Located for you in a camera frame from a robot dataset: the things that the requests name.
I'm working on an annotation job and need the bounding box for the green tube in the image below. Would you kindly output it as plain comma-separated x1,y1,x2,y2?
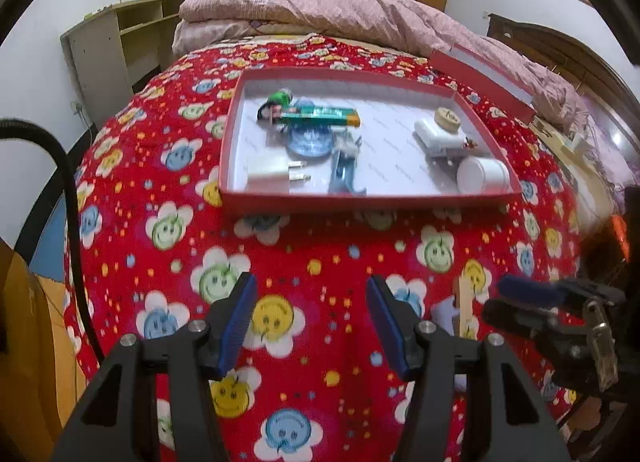
272,103,362,128

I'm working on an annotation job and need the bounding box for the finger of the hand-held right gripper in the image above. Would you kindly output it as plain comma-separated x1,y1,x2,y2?
496,275,568,305
481,298,558,345

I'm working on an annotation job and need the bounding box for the red box lid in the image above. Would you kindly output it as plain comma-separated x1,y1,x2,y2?
429,42,537,124

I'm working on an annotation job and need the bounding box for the white charger plug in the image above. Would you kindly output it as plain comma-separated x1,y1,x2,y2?
246,155,312,193

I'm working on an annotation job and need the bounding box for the red smiley flower blanket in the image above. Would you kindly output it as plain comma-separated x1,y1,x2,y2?
62,35,586,462

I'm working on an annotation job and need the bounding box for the silver metal spring clip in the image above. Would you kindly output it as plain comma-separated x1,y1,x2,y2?
582,299,620,392

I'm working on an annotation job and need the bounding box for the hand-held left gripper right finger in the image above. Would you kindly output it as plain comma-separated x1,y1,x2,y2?
365,276,571,462

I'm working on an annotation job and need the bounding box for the blue and white clip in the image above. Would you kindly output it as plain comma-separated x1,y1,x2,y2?
327,135,367,197

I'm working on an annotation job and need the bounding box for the dark wooden headboard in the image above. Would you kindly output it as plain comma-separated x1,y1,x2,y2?
487,13,640,163

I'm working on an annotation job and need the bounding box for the green and purple toy figure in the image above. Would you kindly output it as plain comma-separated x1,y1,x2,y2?
257,87,296,122

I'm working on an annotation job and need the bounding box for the shallow red cardboard box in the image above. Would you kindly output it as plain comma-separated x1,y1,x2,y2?
218,68,523,215

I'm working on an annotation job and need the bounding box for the yellow printed bedsheet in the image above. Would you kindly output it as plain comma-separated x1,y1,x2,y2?
530,117,626,243

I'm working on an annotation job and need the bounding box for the round wooden disc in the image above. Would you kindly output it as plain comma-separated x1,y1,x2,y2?
433,107,462,134

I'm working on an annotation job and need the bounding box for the pink quilt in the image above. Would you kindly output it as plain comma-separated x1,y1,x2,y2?
172,0,586,143

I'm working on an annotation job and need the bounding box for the black cable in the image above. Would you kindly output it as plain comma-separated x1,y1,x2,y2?
0,117,106,360

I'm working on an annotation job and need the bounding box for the blue clear plastic disc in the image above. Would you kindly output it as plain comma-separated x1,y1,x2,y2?
286,126,335,159

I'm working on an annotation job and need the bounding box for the white plastic jar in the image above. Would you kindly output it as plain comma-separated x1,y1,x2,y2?
456,156,512,195

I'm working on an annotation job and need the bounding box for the wooden clothespin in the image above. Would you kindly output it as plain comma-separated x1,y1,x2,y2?
456,276,475,339

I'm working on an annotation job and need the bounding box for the beige open shelf unit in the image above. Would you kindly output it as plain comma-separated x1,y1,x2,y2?
60,0,191,128

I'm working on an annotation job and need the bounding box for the white rounded plastic case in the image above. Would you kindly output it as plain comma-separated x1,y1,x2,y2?
413,117,467,159

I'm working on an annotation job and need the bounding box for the wooden desk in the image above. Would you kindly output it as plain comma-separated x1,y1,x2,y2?
0,237,68,462

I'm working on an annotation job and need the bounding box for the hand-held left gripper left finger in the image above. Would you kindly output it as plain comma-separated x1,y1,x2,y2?
50,272,258,462

